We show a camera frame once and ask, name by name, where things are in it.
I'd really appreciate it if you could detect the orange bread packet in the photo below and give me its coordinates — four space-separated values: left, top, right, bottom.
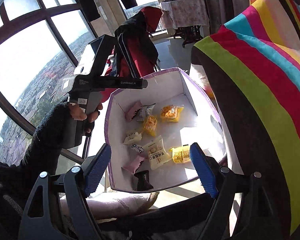
142 115 158 137

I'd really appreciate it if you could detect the large bread packet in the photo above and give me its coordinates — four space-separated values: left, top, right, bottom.
160 105 184 122

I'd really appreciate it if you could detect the white nut packet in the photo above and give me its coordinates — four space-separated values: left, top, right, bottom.
143 135 172 170
123 129 143 145

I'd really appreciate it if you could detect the yellow cake packet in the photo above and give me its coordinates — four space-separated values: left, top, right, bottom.
170 145 191 164

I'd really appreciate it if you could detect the black snack packet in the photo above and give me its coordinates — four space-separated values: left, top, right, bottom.
134 170 154 191

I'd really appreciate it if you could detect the left hand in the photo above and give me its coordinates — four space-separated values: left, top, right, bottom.
68 102 103 135

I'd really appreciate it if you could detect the pink snack packet in box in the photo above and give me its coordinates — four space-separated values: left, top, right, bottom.
125 101 143 122

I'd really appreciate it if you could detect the table with floral cloth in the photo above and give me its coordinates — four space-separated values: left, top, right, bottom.
159 0 211 49

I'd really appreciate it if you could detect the pale pink snack packet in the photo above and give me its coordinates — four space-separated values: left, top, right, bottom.
122 155 145 174

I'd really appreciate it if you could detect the white purple storage box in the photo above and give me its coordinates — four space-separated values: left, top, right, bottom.
104 68 226 193

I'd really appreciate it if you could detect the red black jacket chair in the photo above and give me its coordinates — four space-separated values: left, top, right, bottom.
99 6 164 103

